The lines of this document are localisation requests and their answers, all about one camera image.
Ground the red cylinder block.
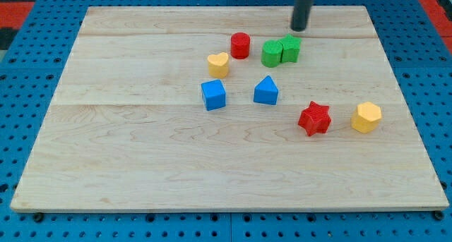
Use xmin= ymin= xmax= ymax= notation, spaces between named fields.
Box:
xmin=230 ymin=32 xmax=251 ymax=59

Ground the light wooden board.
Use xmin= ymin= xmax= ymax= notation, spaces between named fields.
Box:
xmin=11 ymin=6 xmax=449 ymax=213

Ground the blue cube block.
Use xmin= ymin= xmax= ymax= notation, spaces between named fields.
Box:
xmin=201 ymin=80 xmax=226 ymax=111

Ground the red star block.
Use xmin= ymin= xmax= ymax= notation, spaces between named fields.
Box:
xmin=297 ymin=101 xmax=331 ymax=137

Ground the green star block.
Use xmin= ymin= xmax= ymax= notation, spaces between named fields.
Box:
xmin=279 ymin=34 xmax=302 ymax=63

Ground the blue triangular prism block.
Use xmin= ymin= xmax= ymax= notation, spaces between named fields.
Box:
xmin=253 ymin=75 xmax=279 ymax=105

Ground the yellow heart block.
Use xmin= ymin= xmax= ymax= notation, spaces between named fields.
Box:
xmin=207 ymin=52 xmax=229 ymax=78

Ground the green cylinder block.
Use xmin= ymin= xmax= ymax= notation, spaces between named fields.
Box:
xmin=261 ymin=40 xmax=283 ymax=68

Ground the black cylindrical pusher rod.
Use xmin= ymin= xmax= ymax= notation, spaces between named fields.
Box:
xmin=290 ymin=0 xmax=314 ymax=32

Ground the yellow hexagon block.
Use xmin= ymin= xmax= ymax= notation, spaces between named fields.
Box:
xmin=350 ymin=102 xmax=382 ymax=133

